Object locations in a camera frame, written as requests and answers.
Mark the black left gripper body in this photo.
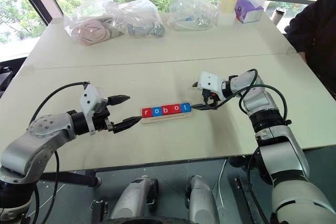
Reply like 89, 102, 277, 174
93, 102, 115, 133

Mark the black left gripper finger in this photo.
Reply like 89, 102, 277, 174
107, 94, 131, 106
112, 116, 141, 134

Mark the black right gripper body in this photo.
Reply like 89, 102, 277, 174
201, 89, 221, 105

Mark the wooden letter tray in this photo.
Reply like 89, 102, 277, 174
140, 102, 194, 125

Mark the silver left robot leg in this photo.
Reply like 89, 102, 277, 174
109, 176, 160, 221

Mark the silver robot leg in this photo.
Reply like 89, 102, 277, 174
109, 176, 160, 221
185, 175, 220, 224

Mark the silver right robot leg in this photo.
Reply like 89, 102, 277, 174
185, 175, 220, 224

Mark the dark rounded shape under table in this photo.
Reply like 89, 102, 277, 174
228, 155, 250, 168

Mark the black table support bar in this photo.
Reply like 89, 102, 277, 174
38, 172, 102, 187

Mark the pink fabric bundle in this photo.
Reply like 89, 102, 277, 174
75, 20, 111, 47

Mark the grey item in bag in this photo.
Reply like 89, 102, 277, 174
127, 23, 166, 39

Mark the plastic container with yellow lid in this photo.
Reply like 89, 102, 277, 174
216, 0, 237, 27

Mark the clear bag with grey items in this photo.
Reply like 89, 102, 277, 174
117, 0, 166, 39

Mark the purple tissue box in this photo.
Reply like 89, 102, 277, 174
235, 0, 270, 24

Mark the clear bag with pink fabric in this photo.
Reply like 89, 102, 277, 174
64, 0, 127, 47

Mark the black chair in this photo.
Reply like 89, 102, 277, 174
0, 61, 14, 99

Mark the grey tumbler with dark lid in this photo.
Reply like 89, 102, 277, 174
272, 8, 287, 26

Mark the person in dark clothes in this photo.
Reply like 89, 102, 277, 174
286, 0, 336, 97

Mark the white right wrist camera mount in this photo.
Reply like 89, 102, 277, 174
197, 71, 227, 97

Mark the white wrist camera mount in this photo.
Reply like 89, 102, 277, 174
197, 71, 227, 97
79, 83, 109, 136

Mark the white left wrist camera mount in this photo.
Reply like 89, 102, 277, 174
79, 83, 109, 136

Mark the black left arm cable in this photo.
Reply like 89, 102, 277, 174
28, 81, 90, 224

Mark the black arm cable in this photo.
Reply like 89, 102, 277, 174
207, 68, 289, 128
28, 81, 90, 224

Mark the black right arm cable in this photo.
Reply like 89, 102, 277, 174
207, 68, 289, 128

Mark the thin white cable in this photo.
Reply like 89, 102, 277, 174
217, 159, 227, 209

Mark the tall clear bag with cables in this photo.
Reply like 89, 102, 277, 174
167, 0, 220, 31

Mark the black metal bracket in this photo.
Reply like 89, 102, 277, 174
90, 199, 109, 224

